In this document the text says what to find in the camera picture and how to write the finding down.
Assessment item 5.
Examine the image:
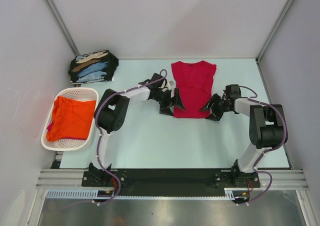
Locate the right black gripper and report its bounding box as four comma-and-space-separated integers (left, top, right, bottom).
199, 93, 231, 121

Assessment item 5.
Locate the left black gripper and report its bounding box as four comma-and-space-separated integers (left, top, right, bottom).
154, 88, 185, 117

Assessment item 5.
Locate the red t shirt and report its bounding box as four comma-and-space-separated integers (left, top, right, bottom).
171, 61, 217, 119

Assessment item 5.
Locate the black printed t shirt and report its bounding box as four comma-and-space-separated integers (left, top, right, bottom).
68, 50, 119, 84

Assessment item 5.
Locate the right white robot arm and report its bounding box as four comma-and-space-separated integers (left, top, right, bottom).
200, 84, 288, 188

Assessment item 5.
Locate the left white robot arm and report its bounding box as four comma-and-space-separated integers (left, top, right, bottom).
88, 69, 186, 186

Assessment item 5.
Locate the white plastic basket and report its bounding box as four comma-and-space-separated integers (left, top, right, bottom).
40, 87, 99, 151

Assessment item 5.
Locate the orange t shirt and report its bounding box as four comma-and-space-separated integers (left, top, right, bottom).
46, 96, 96, 142

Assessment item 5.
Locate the pink garment in basket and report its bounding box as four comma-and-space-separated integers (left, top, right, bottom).
47, 122, 53, 132

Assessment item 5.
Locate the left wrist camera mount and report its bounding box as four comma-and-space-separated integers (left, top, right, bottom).
161, 79, 175, 90

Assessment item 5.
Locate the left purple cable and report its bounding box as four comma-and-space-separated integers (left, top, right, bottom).
44, 69, 168, 209

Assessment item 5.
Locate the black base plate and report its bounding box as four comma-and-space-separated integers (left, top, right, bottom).
81, 167, 261, 197

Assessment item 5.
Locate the aluminium frame rail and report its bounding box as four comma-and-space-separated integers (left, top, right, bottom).
35, 169, 309, 190

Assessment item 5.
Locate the white slotted cable duct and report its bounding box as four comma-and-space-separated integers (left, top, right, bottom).
46, 189, 235, 200

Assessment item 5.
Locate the right aluminium corner post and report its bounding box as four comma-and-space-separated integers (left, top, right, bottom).
255, 0, 296, 64

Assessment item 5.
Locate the aluminium corner post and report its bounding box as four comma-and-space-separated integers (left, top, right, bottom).
255, 0, 296, 64
44, 0, 79, 56

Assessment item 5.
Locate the left aluminium corner post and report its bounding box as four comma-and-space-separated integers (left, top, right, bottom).
44, 0, 79, 56

